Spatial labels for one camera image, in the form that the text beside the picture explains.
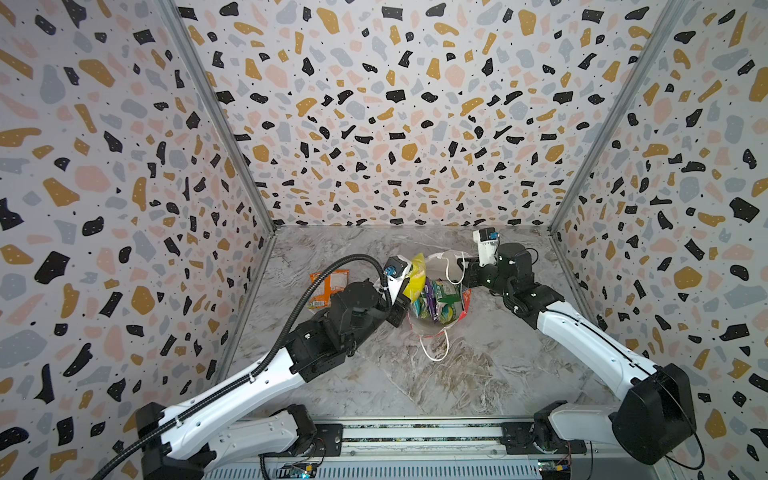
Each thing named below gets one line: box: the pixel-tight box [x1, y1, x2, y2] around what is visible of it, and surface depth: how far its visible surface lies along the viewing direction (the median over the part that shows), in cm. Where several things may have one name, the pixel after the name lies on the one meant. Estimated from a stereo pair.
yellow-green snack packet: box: [403, 252, 426, 302], surface depth 68 cm
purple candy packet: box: [426, 276, 438, 322], surface depth 88 cm
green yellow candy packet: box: [414, 296, 430, 319], surface depth 88 cm
